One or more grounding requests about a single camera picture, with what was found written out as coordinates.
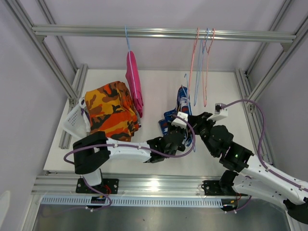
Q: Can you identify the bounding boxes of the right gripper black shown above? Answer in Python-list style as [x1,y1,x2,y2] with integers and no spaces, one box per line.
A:
[186,112,218,156]

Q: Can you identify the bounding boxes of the blue white patterned trousers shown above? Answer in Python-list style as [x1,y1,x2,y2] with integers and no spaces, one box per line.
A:
[158,86,193,151]

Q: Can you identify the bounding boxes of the blue hanger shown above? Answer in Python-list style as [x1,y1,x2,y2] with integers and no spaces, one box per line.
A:
[193,29,209,106]
[178,74,193,147]

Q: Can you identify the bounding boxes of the orange patterned trousers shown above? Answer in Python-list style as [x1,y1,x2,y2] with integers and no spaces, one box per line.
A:
[84,81,139,141]

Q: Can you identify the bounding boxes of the purple grey patterned trousers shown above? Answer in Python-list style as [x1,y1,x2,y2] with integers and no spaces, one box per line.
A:
[78,97,90,123]

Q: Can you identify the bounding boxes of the pink hanger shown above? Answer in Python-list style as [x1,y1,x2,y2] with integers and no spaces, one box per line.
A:
[202,28,215,107]
[187,27,200,96]

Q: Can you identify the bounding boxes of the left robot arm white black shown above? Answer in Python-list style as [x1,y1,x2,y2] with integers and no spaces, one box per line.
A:
[73,128,185,193]

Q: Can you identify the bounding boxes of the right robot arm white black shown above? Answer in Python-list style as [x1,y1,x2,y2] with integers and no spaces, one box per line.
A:
[188,112,308,224]

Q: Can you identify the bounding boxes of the pink trousers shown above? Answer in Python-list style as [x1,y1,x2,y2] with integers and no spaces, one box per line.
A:
[125,51,143,118]

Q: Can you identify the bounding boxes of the white plastic basket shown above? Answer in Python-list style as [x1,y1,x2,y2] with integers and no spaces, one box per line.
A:
[63,103,90,139]

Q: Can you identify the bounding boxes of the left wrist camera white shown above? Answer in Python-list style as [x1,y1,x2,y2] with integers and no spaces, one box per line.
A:
[171,112,188,128]

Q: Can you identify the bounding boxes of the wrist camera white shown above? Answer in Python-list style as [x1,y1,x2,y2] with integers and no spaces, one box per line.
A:
[208,103,228,122]
[171,112,188,128]

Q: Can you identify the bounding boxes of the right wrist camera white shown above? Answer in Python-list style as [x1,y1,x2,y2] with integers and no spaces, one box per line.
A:
[208,103,228,122]

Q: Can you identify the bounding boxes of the right aluminium frame post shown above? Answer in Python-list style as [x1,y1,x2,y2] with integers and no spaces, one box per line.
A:
[234,0,308,167]

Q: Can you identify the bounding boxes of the aluminium frame post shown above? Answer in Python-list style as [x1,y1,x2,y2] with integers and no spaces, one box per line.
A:
[234,0,308,167]
[0,0,89,150]

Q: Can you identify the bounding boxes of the left aluminium frame post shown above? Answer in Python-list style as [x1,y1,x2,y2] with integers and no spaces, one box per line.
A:
[0,0,89,150]

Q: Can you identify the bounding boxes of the aluminium hanging rail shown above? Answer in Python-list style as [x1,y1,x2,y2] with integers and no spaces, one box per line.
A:
[32,25,296,43]

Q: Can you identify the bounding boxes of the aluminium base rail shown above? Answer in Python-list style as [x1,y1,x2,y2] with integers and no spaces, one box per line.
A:
[31,172,220,197]

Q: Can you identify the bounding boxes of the slotted cable duct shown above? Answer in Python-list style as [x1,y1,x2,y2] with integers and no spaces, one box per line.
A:
[41,195,223,208]

